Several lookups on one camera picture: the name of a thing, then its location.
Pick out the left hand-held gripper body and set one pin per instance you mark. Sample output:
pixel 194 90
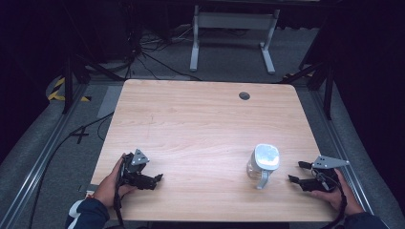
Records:
pixel 130 170

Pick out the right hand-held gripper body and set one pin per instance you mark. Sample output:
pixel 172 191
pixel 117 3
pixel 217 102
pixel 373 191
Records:
pixel 323 178

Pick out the clear pitcher with white lid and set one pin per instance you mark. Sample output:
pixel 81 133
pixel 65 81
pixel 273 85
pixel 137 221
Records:
pixel 264 163

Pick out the person's left hand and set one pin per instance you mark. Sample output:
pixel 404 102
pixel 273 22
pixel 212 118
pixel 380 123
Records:
pixel 108 189

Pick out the person's right hand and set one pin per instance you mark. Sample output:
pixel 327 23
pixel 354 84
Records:
pixel 345 197

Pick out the black metal stand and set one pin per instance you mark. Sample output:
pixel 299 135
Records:
pixel 321 74
pixel 73 73

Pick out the yellow black floor tape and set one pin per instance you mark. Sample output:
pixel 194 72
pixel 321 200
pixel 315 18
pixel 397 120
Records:
pixel 59 92

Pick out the aluminium floor rail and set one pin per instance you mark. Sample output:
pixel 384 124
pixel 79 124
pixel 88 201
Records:
pixel 41 159
pixel 340 149

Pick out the white metal desk frame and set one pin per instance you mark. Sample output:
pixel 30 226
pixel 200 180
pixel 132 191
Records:
pixel 234 20

